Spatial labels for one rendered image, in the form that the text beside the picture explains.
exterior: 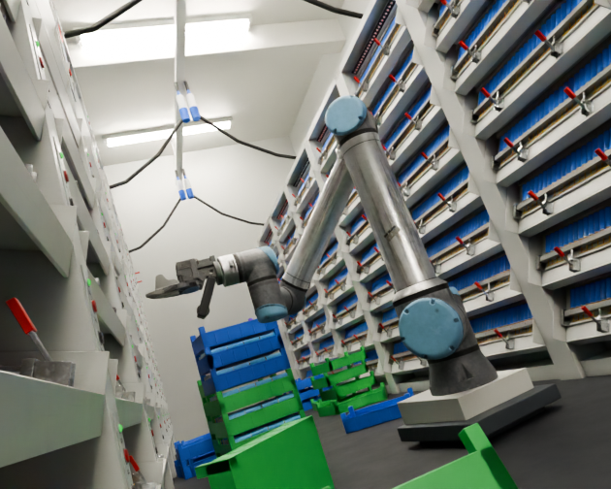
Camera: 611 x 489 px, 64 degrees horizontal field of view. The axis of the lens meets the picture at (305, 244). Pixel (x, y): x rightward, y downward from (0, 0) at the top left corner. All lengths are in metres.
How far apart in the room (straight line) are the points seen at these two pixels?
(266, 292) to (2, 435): 1.15
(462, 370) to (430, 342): 0.21
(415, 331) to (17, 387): 1.02
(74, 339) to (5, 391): 0.37
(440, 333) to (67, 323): 0.84
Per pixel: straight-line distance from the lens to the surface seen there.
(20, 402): 0.32
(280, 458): 1.02
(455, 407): 1.35
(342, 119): 1.36
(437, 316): 1.21
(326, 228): 1.50
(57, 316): 0.67
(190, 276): 1.40
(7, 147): 0.45
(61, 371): 0.48
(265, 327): 1.92
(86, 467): 0.65
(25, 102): 0.70
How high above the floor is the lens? 0.30
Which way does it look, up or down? 14 degrees up
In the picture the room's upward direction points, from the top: 18 degrees counter-clockwise
